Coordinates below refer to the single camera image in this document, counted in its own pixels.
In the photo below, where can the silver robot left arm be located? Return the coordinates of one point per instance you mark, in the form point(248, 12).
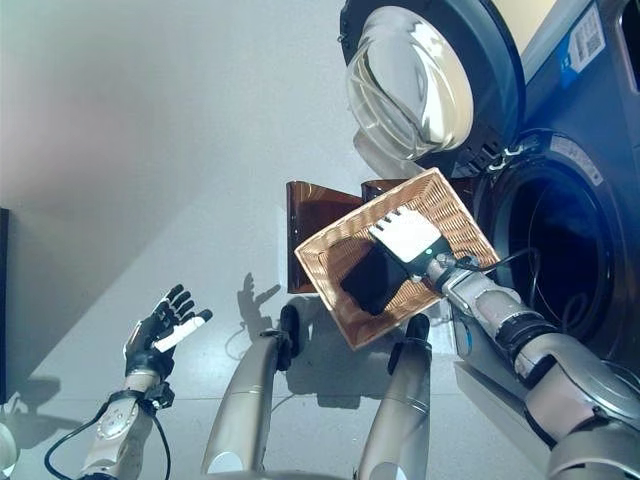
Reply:
point(120, 430)

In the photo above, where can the dark grey washing machine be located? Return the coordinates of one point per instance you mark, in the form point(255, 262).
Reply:
point(575, 125)

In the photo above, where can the black robot foot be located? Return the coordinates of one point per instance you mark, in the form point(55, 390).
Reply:
point(419, 327)
point(290, 327)

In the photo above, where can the rectangular wicker basket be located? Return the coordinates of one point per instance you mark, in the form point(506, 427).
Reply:
point(450, 210)

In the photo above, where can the black robot right foot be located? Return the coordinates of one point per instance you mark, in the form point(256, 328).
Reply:
point(419, 327)

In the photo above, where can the blue white energy sticker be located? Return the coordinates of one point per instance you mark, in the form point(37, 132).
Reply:
point(580, 45)

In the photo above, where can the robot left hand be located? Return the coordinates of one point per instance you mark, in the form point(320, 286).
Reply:
point(150, 350)

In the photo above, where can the silver robot right leg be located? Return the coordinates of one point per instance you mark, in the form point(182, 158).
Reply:
point(400, 400)

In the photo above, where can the round glass washer door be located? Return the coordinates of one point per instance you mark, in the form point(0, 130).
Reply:
point(415, 85)

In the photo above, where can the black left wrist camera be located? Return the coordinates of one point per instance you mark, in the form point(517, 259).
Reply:
point(162, 395)

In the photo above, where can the black garment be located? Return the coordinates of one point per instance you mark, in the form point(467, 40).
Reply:
point(372, 280)

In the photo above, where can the black robot left foot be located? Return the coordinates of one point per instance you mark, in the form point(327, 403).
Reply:
point(290, 327)

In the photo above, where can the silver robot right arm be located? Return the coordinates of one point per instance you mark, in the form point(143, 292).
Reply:
point(540, 350)

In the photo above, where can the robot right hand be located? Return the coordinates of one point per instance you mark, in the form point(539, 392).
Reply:
point(410, 235)

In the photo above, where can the grey panel with dark edge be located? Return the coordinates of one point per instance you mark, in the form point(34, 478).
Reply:
point(4, 305)

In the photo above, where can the white rounded object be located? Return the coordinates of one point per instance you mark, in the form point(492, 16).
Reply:
point(7, 445)

